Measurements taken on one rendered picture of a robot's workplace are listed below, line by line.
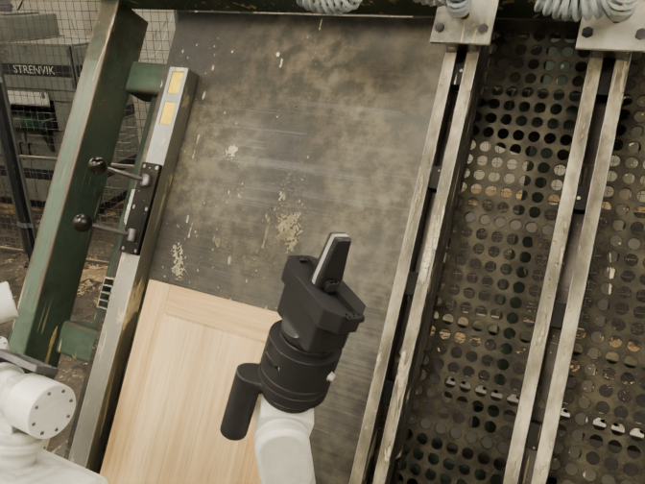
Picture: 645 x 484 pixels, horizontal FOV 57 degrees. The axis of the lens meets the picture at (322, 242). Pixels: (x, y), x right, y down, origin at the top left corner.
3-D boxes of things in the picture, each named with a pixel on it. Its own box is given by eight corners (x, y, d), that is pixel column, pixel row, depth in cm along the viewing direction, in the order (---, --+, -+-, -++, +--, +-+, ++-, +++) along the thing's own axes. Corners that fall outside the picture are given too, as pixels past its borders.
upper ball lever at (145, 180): (146, 190, 129) (83, 172, 121) (150, 173, 129) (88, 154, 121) (152, 190, 126) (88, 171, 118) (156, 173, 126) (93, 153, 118)
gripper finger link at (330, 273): (352, 234, 64) (336, 283, 66) (328, 234, 62) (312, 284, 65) (360, 242, 63) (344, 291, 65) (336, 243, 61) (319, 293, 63)
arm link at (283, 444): (307, 427, 68) (318, 506, 74) (301, 375, 75) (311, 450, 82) (250, 436, 67) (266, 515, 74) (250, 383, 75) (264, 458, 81)
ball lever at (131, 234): (131, 244, 128) (68, 229, 120) (136, 227, 128) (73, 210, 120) (137, 245, 125) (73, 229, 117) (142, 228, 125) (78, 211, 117)
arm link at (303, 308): (317, 321, 58) (286, 411, 63) (392, 313, 64) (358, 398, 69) (264, 254, 67) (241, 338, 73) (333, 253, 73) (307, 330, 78)
